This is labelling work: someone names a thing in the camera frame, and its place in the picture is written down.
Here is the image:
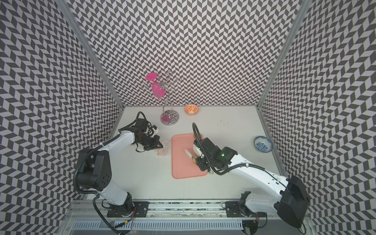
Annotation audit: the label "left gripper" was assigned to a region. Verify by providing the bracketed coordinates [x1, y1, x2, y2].
[136, 134, 164, 150]

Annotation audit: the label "metal tongs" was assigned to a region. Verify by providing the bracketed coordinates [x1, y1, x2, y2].
[185, 149, 213, 174]

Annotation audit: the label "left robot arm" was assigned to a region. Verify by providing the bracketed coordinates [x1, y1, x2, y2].
[73, 112, 164, 217]

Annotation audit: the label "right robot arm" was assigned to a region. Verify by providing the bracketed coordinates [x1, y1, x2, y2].
[192, 123, 310, 229]

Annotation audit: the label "pink plastic tray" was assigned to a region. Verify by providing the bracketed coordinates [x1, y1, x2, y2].
[171, 133, 208, 179]

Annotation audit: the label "orange patterned small bowl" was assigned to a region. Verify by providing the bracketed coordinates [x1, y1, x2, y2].
[184, 104, 199, 116]

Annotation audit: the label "pink ornament on stand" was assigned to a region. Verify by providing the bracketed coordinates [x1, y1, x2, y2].
[146, 72, 166, 98]

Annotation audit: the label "blue white porcelain bowl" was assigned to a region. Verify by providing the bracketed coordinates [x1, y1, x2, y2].
[254, 136, 274, 153]

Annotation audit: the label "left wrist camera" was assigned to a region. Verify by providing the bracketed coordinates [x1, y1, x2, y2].
[147, 125, 159, 136]

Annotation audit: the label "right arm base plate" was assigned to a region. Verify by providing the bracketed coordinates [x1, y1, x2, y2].
[221, 201, 267, 218]

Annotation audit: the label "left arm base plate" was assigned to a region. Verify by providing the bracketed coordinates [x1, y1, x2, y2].
[107, 201, 149, 218]

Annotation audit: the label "aluminium front rail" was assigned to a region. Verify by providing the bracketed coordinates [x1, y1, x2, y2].
[63, 199, 312, 221]

